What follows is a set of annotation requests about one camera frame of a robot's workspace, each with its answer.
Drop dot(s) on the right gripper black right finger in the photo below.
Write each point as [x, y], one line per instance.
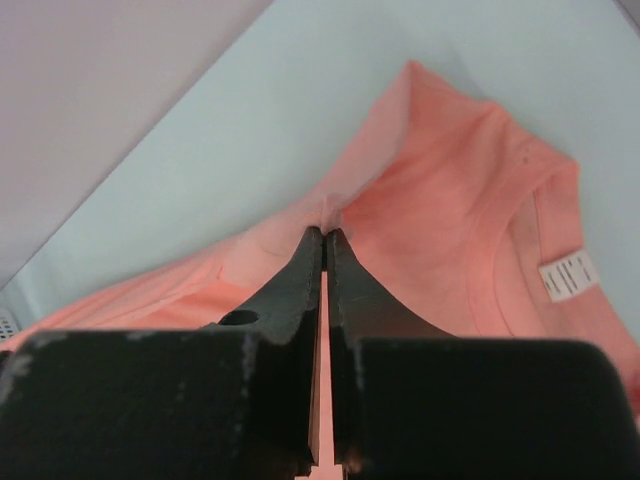
[411, 401]

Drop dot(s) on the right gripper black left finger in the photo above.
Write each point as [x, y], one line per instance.
[234, 399]

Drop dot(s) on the salmon pink t shirt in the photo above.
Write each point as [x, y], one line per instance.
[466, 218]

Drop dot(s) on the white plastic basket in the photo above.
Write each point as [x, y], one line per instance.
[8, 325]

